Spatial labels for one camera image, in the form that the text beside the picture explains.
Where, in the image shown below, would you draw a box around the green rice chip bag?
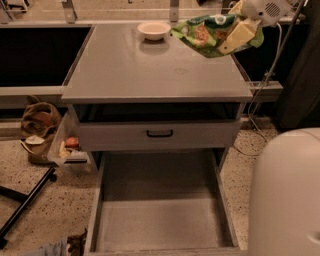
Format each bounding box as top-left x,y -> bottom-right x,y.
171,14 -> 264,58

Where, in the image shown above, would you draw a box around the open lower grey drawer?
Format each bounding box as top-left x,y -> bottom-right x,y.
84,150 -> 247,256

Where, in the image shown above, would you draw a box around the metal bracket post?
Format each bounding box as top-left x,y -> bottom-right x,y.
169,0 -> 179,22
60,0 -> 77,24

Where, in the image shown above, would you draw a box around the grey drawer cabinet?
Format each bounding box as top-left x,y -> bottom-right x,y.
62,23 -> 252,161

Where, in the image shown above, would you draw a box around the clear plastic storage bin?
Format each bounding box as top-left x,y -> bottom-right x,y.
47,112 -> 91,173

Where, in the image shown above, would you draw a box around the white bowl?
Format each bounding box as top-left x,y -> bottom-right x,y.
137,22 -> 171,41

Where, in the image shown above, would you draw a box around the black drawer handle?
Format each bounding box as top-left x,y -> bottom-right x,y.
146,129 -> 174,138

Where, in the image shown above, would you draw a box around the closed upper grey drawer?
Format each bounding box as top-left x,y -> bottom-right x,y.
77,120 -> 241,151

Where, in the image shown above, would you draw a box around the red apple in bin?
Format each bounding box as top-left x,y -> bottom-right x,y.
65,137 -> 79,148

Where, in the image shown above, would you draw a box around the grey hanging cable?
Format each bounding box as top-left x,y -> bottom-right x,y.
233,0 -> 306,158

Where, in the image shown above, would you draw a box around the black metal stand legs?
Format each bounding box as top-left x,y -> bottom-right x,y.
0,167 -> 57,249

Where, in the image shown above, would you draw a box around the centre metal bracket post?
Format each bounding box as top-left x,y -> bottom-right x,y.
169,0 -> 179,22

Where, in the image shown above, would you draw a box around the brown cloth bag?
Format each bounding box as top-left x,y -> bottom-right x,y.
21,95 -> 62,165

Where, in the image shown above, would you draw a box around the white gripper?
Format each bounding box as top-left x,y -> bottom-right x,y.
218,0 -> 295,55

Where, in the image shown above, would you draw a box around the left metal bracket post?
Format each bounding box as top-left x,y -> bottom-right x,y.
60,0 -> 77,24

